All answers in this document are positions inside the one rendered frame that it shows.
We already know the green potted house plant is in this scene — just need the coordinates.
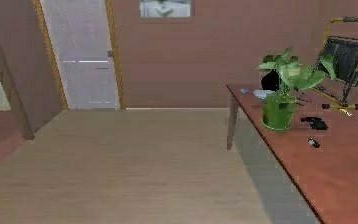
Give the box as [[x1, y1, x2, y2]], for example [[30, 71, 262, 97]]
[[256, 46, 337, 131]]

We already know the black remote control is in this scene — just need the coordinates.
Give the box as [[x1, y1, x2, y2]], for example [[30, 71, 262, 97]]
[[300, 116, 329, 131]]

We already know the white room door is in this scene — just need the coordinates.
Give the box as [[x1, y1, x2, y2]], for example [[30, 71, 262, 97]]
[[40, 0, 121, 110]]

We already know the small black and white object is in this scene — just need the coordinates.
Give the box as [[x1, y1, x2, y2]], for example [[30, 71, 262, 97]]
[[307, 137, 321, 149]]

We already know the black vase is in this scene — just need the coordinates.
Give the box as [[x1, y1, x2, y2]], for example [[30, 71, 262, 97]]
[[260, 69, 281, 92]]

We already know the framed wall picture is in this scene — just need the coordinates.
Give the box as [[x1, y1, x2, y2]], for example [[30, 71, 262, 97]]
[[139, 0, 192, 19]]

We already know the pale blue dish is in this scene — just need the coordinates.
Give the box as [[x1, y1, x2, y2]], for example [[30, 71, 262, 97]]
[[252, 89, 275, 100]]

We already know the reddish brown wooden table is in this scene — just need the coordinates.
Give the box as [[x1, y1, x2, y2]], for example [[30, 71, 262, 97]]
[[225, 77, 358, 224]]

